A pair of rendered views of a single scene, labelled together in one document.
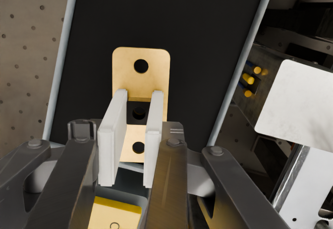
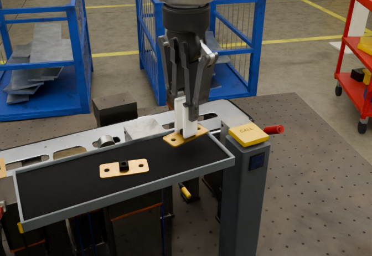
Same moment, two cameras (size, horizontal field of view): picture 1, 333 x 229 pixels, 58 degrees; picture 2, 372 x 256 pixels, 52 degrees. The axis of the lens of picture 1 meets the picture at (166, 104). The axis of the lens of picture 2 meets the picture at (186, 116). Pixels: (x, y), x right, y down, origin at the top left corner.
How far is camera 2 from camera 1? 0.60 m
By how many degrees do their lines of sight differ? 48
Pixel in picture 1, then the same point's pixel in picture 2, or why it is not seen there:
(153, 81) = (174, 136)
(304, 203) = not seen: hidden behind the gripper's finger
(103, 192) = (238, 146)
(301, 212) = not seen: hidden behind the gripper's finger
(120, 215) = (236, 132)
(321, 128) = (150, 126)
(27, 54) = not seen: outside the picture
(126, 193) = (230, 141)
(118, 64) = (177, 143)
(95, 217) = (245, 136)
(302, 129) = (155, 129)
